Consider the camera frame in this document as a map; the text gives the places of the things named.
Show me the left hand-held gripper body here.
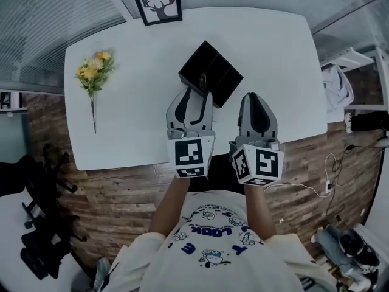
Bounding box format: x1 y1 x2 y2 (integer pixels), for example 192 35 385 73
165 125 216 179

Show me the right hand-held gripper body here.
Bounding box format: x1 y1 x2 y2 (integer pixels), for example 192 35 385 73
228 131 285 187

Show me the black box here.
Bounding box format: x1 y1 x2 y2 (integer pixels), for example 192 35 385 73
177 40 244 109

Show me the person's right forearm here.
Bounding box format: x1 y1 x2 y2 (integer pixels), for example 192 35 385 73
243 182 277 243

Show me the person's left forearm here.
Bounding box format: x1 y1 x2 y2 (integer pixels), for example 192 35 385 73
148 176 191 240

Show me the white standing desk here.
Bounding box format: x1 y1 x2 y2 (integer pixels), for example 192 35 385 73
63 7 328 172

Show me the white crumpled garment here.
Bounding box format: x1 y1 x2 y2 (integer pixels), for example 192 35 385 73
321 64 355 112

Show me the yellow artificial flower bouquet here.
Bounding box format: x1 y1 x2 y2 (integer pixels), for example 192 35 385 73
74 49 116 134

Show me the white wooden chair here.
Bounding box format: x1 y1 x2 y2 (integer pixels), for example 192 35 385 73
318 46 389 112

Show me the black framed deer picture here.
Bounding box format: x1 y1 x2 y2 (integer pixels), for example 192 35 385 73
131 0 183 27

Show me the person's white printed t-shirt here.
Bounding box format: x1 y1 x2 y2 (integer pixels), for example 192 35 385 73
100 190 338 292

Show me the black metal rack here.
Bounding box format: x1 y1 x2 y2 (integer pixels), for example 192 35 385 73
0 91 28 112

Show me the black office chair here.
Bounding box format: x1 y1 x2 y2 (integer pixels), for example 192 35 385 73
0 143 88 281

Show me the white floor cable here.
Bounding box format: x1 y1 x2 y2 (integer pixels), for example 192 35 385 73
263 153 338 198

